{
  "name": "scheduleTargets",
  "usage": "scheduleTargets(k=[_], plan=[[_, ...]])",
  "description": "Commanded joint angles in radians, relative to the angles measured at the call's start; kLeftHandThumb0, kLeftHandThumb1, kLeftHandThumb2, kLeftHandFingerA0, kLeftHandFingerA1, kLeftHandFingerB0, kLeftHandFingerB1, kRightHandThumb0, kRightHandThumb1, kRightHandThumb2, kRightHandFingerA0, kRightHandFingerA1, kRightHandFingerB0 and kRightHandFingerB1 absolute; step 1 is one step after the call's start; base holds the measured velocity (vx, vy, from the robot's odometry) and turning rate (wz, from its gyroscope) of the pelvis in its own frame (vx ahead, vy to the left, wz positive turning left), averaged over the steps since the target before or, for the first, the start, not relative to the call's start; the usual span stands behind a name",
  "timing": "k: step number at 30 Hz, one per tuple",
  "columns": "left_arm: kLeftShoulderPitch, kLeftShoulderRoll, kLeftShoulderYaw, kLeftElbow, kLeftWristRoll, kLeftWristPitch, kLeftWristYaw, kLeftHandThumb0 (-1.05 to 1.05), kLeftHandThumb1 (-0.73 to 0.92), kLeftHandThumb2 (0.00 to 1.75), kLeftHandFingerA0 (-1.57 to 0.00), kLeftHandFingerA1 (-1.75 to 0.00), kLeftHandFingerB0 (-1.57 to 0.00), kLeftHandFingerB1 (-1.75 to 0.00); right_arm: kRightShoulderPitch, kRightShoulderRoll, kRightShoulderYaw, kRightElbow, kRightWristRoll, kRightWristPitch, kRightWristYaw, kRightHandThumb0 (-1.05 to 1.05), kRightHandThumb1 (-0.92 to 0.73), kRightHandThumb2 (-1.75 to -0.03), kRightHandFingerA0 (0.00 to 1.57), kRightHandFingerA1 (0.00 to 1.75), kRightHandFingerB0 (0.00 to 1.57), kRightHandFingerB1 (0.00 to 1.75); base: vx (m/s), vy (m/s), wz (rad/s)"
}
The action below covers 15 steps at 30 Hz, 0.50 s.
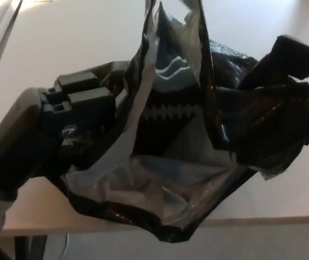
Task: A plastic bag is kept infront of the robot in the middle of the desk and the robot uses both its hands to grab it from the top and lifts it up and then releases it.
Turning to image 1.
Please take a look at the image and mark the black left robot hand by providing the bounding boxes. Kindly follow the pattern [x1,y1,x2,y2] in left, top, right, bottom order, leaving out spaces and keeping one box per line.
[0,61,130,202]

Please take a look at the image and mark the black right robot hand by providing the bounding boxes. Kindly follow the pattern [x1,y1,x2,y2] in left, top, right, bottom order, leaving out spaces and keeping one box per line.
[237,34,309,145]

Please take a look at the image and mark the black grey plastic bag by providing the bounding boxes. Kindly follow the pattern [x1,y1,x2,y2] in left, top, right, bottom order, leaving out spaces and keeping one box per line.
[53,0,309,244]

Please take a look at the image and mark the dark metal table leg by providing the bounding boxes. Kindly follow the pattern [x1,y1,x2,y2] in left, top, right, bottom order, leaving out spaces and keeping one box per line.
[14,235,49,260]

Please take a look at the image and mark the white cable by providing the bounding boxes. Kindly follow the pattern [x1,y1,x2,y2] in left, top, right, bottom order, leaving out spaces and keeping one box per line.
[65,233,71,260]

